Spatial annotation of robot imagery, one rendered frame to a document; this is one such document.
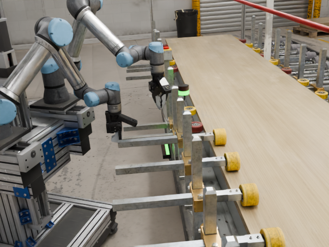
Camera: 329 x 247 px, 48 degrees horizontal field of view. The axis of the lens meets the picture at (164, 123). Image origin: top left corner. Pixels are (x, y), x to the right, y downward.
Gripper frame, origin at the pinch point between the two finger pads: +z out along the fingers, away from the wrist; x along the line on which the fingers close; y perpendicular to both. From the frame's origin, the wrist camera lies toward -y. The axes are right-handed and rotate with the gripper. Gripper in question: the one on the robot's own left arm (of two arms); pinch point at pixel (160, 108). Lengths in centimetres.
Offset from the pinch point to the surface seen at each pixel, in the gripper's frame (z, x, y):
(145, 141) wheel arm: 4.4, 19.4, -24.1
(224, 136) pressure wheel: 4.1, -15.1, -39.5
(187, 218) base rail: 29, 15, -57
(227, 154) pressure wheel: 1, -4, -59
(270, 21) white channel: -19, -145, 87
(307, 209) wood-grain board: 8, -13, -96
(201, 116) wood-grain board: 10.8, -25.7, -0.1
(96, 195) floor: 103, 26, 85
